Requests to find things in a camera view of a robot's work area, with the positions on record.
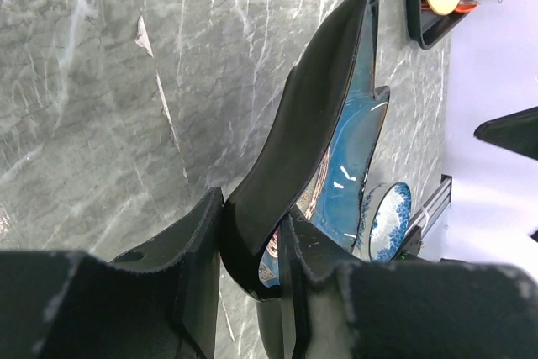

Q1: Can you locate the black rectangular tray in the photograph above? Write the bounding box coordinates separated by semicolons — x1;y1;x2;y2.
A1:
406;0;464;50

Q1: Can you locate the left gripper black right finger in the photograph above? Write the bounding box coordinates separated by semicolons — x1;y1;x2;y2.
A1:
279;211;537;358

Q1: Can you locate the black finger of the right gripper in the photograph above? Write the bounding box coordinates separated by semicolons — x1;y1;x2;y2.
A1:
474;107;538;160

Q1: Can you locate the blue white porcelain bowl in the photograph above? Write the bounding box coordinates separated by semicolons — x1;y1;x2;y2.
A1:
354;182;412;262

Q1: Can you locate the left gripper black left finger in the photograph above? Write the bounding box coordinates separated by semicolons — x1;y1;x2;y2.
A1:
1;187;222;358

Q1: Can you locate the aluminium rail frame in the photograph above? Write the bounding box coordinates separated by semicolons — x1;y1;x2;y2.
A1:
396;175;452;262

